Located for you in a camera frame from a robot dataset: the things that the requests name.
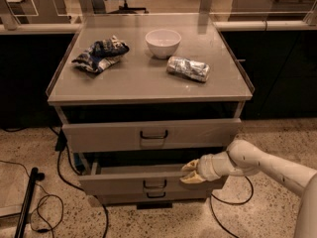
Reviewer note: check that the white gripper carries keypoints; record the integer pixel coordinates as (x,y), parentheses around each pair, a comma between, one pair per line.
(205,168)

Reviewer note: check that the grey drawer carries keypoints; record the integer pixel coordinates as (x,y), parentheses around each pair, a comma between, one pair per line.
(133,198)
(150,135)
(142,179)

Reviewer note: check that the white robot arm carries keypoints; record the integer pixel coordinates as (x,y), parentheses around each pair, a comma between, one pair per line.
(242,158)

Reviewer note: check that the grey bottom drawer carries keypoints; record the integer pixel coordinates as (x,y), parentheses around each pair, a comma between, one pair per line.
(133,198)

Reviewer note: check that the grey drawer cabinet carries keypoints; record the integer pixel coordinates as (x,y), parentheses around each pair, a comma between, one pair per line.
(139,89)

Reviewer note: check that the grey top drawer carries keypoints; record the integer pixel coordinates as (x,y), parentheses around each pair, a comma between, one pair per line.
(150,135)

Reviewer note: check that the silver foil snack bag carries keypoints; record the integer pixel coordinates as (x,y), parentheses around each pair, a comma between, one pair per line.
(188,68)

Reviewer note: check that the white bowl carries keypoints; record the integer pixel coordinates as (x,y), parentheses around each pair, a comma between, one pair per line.
(163,43)

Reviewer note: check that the blue crumpled chip bag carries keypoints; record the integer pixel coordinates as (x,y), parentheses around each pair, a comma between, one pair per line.
(101,55)

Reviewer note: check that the black pole on floor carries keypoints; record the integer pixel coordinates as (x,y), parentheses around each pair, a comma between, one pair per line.
(33,178)

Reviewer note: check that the grey desk background right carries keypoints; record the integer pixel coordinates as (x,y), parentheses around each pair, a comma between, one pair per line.
(270,10)

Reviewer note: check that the grey desk background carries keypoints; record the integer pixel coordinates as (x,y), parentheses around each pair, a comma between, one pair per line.
(39,11)
(270,10)

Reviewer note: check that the grey desk background left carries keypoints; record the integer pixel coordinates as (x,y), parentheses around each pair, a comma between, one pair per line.
(39,11)

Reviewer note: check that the white barrier rail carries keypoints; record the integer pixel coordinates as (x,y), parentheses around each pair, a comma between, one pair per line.
(239,26)

